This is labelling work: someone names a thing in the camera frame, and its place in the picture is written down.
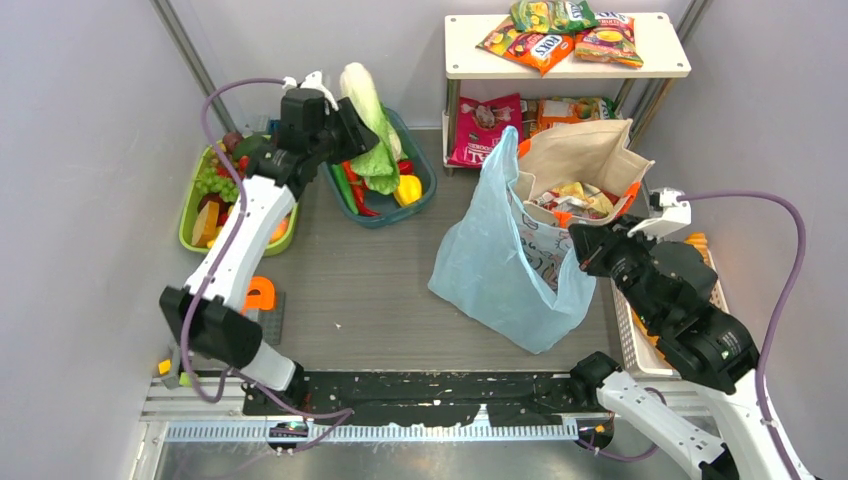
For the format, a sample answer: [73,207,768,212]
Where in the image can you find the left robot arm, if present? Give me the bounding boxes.
[159,87,379,392]

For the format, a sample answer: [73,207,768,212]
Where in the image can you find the teal vegetable tray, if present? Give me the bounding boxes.
[320,107,437,229]

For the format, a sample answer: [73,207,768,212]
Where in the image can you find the orange green snack bag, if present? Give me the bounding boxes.
[536,97,617,132]

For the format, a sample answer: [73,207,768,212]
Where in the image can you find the green cucumber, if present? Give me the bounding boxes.
[331,164,359,215]

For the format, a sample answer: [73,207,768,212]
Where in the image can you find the yellow orange snack bag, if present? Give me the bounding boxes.
[574,11,644,69]

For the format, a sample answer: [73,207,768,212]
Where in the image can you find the beige canvas tote bag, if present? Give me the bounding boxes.
[514,120,654,228]

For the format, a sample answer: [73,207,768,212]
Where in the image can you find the red white chips bag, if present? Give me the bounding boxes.
[531,182,615,220]

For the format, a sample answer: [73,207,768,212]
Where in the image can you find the grey lego baseplate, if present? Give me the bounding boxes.
[258,292,286,346]

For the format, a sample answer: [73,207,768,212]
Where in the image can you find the green fruit tray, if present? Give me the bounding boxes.
[177,140,299,257]

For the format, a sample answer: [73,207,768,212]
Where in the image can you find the white two-tier shelf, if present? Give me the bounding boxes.
[442,12,691,170]

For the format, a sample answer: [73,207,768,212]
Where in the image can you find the orange toy piece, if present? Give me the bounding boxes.
[242,276,276,314]

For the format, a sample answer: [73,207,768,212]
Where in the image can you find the avocado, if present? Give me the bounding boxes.
[231,134,269,160]

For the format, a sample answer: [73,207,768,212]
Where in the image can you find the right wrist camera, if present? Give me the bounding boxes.
[627,187,692,240]

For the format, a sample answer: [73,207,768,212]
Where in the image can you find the white plastic basket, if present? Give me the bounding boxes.
[612,250,729,379]

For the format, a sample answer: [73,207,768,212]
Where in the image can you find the green grapes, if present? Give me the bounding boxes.
[194,166,239,203]

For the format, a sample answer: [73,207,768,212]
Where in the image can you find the napa cabbage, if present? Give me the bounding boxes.
[340,62,404,195]

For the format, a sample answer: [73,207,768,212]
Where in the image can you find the pink Real snack bag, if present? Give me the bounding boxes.
[447,93,523,168]

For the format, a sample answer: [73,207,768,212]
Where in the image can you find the yellow bell pepper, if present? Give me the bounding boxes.
[393,175,423,208]

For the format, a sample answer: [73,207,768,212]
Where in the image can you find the orange Fox's snack bag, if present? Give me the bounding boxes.
[476,17,575,76]

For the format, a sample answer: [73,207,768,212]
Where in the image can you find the red chili pepper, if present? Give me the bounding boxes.
[342,161,380,217]

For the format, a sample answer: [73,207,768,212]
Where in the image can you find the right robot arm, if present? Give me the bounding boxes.
[569,217,812,479]

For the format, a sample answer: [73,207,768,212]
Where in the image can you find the stack of round crackers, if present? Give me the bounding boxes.
[684,232,709,258]

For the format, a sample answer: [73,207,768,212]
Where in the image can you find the light blue plastic bag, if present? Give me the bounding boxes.
[428,127,596,354]

